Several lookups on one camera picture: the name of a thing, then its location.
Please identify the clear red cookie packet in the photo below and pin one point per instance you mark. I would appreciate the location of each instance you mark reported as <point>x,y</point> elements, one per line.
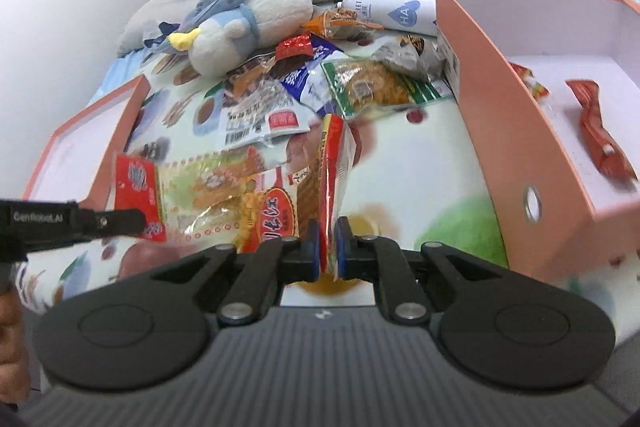
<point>220,198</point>

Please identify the clear dark jerky packet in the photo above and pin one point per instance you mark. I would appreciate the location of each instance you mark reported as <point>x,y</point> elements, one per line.
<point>256,107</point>

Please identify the pink open box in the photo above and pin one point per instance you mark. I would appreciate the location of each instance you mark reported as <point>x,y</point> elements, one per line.
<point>511,63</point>

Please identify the red yellow cracker packet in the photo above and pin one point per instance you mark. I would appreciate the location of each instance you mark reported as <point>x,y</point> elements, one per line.
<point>338,150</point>

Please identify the white blue plush duck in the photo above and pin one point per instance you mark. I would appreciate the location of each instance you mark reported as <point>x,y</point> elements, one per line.
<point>223,41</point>

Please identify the silver crumpled snack packet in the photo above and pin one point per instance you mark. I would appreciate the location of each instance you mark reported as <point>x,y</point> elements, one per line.
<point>413,56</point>

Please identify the green yellow snack packet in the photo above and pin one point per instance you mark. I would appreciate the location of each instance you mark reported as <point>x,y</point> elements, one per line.
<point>362,89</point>

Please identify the red long snack packet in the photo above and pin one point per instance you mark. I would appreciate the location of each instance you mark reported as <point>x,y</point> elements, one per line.
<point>607,156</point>

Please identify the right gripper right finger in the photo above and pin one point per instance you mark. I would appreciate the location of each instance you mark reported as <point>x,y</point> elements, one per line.
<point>494,324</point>

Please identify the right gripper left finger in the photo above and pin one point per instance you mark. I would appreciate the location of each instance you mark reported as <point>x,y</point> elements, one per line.
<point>152,327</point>

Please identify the pink box lid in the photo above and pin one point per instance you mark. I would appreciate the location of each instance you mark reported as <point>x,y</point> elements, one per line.
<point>77,163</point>

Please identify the white spray bottle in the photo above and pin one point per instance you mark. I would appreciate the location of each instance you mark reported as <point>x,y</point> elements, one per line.
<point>415,16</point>

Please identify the blue white snack packet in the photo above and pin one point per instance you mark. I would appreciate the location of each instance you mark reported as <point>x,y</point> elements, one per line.
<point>304,79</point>

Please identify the person's left hand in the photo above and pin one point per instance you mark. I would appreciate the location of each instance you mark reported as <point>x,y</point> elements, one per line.
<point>14,369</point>

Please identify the orange snack packet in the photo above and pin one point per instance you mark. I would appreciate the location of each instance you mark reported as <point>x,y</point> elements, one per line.
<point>339,24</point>

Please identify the small red snack packet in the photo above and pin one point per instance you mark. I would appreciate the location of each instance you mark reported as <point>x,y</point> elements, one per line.
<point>299,45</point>

